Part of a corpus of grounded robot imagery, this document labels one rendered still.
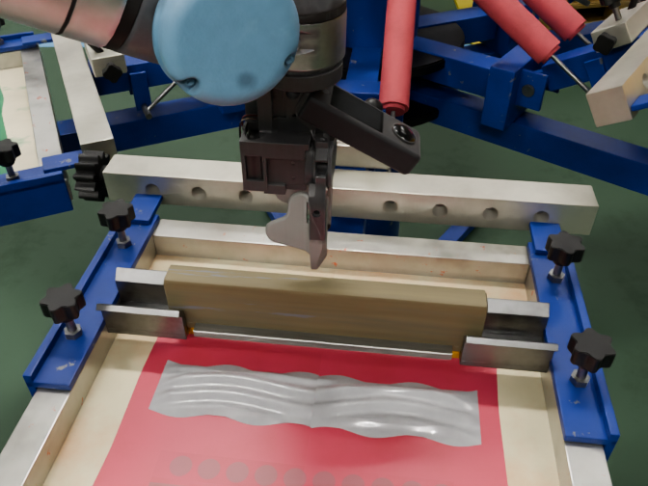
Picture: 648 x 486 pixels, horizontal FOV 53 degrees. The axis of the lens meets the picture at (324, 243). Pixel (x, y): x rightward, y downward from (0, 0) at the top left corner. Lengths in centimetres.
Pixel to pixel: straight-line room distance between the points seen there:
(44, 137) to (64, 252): 140
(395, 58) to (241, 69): 77
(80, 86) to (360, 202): 57
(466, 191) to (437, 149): 211
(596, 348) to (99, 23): 54
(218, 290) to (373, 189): 28
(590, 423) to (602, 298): 170
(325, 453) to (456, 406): 15
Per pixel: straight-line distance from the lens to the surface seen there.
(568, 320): 80
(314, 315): 73
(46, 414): 74
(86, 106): 116
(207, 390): 75
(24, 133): 130
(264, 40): 34
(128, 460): 72
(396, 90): 107
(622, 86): 95
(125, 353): 81
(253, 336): 75
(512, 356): 75
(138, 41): 35
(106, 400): 78
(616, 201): 289
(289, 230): 62
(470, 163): 294
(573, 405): 72
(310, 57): 52
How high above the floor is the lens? 155
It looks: 40 degrees down
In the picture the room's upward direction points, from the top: straight up
